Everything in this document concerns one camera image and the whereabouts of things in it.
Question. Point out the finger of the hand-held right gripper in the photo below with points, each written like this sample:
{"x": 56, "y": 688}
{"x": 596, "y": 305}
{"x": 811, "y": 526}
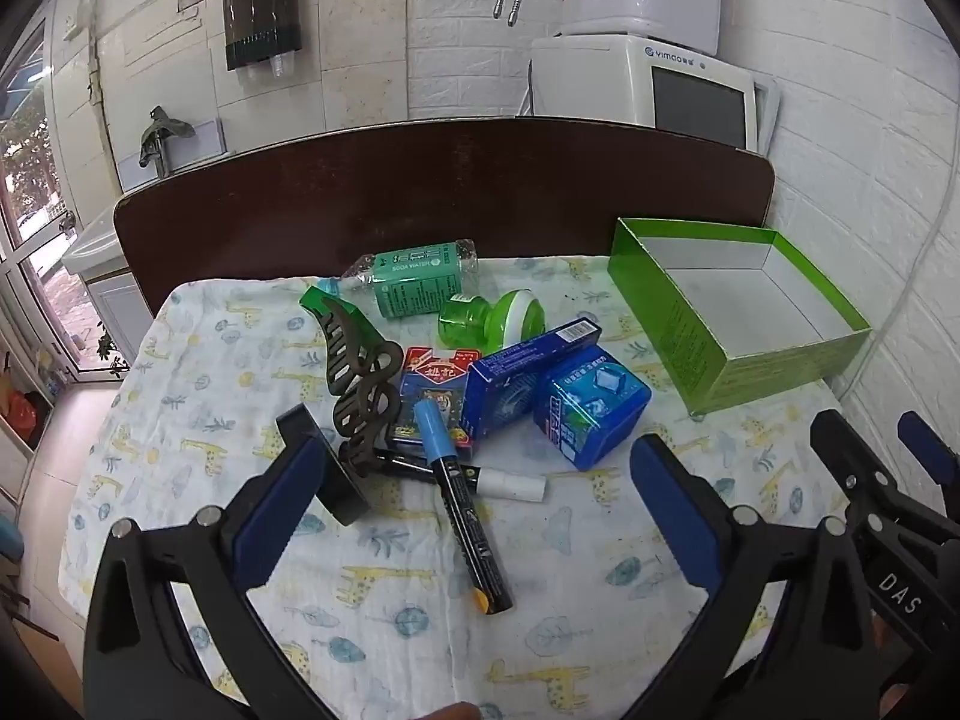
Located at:
{"x": 855, "y": 465}
{"x": 930, "y": 446}

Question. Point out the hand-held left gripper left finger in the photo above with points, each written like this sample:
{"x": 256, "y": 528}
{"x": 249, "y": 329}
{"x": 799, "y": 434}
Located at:
{"x": 274, "y": 510}

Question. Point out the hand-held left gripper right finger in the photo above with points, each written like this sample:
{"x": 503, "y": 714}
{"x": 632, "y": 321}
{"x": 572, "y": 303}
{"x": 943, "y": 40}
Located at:
{"x": 675, "y": 510}

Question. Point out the blue cube-shaped carton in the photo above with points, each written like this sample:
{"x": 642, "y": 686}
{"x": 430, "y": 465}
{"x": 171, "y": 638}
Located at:
{"x": 592, "y": 412}

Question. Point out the dark brown hair claw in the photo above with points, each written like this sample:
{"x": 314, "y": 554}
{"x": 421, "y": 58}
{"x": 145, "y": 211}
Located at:
{"x": 360, "y": 390}

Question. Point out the black marker with white cap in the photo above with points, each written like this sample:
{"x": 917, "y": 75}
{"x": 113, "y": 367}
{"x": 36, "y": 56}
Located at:
{"x": 517, "y": 486}

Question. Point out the green cardboard box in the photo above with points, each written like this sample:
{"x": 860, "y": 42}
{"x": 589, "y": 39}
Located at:
{"x": 675, "y": 330}

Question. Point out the black marker with blue cap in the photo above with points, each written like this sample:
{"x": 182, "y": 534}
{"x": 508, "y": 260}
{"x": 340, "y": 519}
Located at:
{"x": 469, "y": 525}

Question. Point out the long blue carton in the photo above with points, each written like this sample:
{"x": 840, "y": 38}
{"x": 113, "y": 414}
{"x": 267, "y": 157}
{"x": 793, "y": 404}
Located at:
{"x": 510, "y": 382}

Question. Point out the person's left hand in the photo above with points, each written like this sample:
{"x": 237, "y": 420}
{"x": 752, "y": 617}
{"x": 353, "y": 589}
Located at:
{"x": 450, "y": 712}

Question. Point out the black rounded block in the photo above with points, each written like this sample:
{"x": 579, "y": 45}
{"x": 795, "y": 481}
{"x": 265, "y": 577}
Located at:
{"x": 337, "y": 487}

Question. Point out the giraffe print cloth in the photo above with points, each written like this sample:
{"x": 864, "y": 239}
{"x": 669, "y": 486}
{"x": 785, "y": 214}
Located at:
{"x": 375, "y": 652}

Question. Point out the tiger print card box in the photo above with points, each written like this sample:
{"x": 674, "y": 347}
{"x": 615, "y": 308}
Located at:
{"x": 441, "y": 379}

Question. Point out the small green printed box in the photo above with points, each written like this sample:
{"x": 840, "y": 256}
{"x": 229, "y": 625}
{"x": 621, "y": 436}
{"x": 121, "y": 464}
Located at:
{"x": 311, "y": 300}

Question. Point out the red bag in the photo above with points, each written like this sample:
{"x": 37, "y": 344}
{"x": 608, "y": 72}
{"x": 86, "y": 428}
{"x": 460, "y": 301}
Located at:
{"x": 19, "y": 420}

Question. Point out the green label water bottle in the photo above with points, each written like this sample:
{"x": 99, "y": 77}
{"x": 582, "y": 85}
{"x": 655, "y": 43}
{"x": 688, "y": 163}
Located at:
{"x": 412, "y": 277}

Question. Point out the green plug-in mosquito repeller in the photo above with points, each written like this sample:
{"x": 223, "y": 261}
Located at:
{"x": 472, "y": 322}

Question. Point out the white wash basin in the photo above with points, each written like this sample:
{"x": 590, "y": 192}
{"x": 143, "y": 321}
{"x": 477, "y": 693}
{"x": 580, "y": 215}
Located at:
{"x": 94, "y": 251}

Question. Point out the dark brown headboard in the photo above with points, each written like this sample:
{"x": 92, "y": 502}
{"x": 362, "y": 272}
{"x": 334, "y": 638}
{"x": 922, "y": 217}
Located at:
{"x": 375, "y": 195}

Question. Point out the dark green rag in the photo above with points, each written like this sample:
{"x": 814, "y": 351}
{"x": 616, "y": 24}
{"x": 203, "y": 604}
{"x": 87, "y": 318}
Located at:
{"x": 161, "y": 131}

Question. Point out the white appliance with dark screen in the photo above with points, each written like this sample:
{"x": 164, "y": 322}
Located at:
{"x": 585, "y": 82}

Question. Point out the dark wall cup dispenser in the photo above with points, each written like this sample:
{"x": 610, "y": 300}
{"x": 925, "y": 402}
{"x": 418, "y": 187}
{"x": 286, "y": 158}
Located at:
{"x": 262, "y": 7}

